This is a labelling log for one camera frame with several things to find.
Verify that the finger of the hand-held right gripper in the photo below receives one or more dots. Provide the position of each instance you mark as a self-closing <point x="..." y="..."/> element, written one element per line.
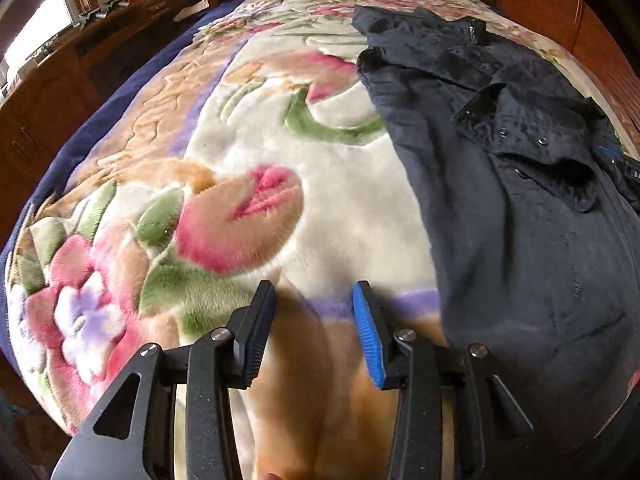
<point x="610" y="152"/>

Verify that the wooden slatted wardrobe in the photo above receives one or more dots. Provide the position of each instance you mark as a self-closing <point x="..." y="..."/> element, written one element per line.
<point x="550" y="0"/>

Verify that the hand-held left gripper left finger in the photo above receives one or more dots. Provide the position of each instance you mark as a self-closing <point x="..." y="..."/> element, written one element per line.
<point x="257" y="335"/>

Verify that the black metal gadget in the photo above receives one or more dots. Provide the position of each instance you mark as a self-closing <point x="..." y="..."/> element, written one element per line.
<point x="100" y="12"/>

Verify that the floral plush blanket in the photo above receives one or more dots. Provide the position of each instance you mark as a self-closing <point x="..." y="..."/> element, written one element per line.
<point x="300" y="185"/>

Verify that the black jacket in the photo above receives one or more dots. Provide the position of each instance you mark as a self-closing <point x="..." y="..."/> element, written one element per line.
<point x="500" y="235"/>

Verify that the wooden desk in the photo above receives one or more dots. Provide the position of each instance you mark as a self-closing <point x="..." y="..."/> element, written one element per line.
<point x="45" y="110"/>

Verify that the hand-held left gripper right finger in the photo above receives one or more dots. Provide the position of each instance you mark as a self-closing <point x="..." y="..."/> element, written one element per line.
<point x="369" y="335"/>

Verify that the window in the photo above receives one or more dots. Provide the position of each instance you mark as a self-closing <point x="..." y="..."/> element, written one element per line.
<point x="35" y="35"/>

